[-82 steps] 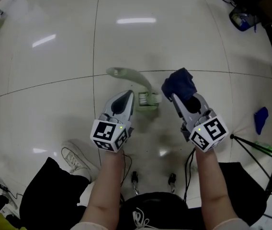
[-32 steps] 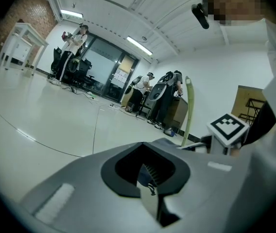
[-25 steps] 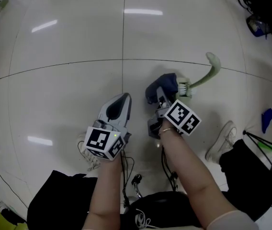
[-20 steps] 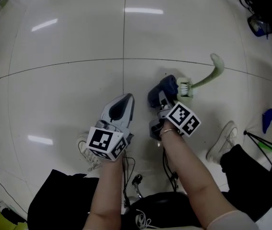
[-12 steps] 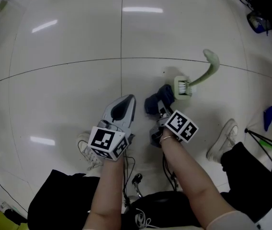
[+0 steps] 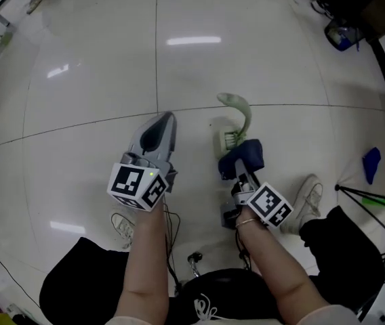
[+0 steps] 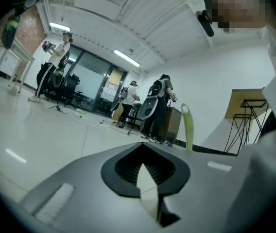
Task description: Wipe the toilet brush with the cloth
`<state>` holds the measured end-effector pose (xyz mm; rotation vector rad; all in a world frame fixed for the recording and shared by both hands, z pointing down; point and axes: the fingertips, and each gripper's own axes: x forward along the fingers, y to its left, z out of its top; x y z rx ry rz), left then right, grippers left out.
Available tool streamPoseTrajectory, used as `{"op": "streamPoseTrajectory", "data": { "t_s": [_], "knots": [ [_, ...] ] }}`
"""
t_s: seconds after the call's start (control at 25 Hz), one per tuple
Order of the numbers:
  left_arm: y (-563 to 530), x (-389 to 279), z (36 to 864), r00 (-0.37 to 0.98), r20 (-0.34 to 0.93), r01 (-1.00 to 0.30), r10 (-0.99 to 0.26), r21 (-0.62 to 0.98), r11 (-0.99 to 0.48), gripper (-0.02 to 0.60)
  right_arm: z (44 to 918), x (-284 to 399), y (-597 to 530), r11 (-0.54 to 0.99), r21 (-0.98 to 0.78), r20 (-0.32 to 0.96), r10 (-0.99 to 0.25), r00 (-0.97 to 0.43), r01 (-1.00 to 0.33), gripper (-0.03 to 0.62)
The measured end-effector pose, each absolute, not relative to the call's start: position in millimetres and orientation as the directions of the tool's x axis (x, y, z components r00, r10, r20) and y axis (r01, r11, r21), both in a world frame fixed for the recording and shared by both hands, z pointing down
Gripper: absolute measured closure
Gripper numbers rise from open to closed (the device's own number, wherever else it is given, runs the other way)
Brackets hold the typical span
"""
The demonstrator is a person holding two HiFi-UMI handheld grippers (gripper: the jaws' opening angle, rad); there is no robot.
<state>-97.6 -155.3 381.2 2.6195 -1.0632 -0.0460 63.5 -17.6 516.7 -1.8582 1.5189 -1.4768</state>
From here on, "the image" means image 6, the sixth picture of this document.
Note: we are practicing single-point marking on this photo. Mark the black tripod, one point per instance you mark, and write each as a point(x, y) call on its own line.
point(372, 196)

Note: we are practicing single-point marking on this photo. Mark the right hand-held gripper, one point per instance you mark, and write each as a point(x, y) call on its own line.
point(267, 205)

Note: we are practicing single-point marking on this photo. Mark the metal hook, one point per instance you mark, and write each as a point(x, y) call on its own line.
point(194, 262)

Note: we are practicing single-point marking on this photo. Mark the person's left black trouser leg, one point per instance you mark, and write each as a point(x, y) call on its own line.
point(84, 283)

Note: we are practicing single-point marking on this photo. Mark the dark blue cloth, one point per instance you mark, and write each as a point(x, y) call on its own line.
point(246, 154)

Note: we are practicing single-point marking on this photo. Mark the green toilet brush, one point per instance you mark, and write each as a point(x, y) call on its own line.
point(245, 117)

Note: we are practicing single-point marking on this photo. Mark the bright blue rag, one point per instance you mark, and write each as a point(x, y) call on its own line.
point(372, 162)

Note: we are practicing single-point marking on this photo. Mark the person's black top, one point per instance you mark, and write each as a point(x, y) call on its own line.
point(233, 296)

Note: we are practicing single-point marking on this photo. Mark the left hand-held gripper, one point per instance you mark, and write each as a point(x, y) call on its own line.
point(135, 183)

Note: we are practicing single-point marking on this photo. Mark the person's left forearm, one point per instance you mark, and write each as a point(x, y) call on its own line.
point(145, 256)

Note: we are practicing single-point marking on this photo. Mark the person's black trouser leg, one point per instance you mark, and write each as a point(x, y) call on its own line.
point(341, 256)
point(84, 283)

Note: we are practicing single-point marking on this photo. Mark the person's white shoe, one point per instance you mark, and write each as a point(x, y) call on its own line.
point(123, 227)
point(306, 205)

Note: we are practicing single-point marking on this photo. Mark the person's left white shoe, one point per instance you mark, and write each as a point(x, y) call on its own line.
point(123, 227)

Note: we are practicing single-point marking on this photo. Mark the person's right forearm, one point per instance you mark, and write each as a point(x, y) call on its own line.
point(274, 269)

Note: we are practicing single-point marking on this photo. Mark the person's right white shoe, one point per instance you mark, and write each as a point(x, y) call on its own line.
point(306, 205)

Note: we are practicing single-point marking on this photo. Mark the green plastic stick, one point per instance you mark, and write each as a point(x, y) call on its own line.
point(379, 201)

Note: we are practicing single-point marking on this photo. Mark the blue plastic bag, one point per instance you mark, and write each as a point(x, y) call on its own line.
point(342, 34)

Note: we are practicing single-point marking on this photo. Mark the person's right black trouser leg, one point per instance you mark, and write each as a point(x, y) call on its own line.
point(341, 256)

